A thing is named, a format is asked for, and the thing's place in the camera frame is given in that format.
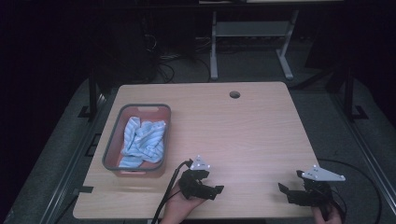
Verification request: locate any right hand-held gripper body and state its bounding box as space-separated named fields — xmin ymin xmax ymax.
xmin=287 ymin=164 xmax=347 ymax=208

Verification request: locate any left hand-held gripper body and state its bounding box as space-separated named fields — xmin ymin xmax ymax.
xmin=177 ymin=154 xmax=217 ymax=201

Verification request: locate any person's left hand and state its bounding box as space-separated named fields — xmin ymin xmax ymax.
xmin=160 ymin=182 xmax=207 ymax=224

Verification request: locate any person's right hand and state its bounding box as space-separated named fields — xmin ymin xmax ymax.
xmin=311 ymin=203 xmax=344 ymax=224

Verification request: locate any blue striped white towel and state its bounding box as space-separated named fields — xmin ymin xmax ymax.
xmin=118 ymin=116 xmax=167 ymax=169

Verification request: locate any pink basket with grey rim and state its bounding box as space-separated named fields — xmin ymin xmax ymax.
xmin=102 ymin=103 xmax=172 ymax=179

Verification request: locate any black metal stand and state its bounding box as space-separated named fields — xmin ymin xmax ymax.
xmin=78 ymin=67 xmax=106 ymax=119
xmin=342 ymin=65 xmax=370 ymax=121

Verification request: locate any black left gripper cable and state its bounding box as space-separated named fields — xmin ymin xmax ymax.
xmin=150 ymin=159 xmax=194 ymax=224

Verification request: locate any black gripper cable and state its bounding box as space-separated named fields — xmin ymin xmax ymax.
xmin=317 ymin=158 xmax=383 ymax=224
xmin=150 ymin=159 xmax=194 ymax=224

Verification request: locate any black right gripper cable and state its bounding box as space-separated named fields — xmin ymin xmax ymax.
xmin=317 ymin=158 xmax=383 ymax=224

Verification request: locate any aluminium floor rail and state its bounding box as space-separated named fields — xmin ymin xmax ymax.
xmin=330 ymin=92 xmax=396 ymax=216
xmin=38 ymin=92 xmax=108 ymax=224

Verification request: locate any tangle of floor cables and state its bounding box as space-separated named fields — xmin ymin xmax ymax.
xmin=141 ymin=32 xmax=213 ymax=84

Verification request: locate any grey metal table frame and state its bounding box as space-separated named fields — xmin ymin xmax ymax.
xmin=209 ymin=9 xmax=301 ymax=81

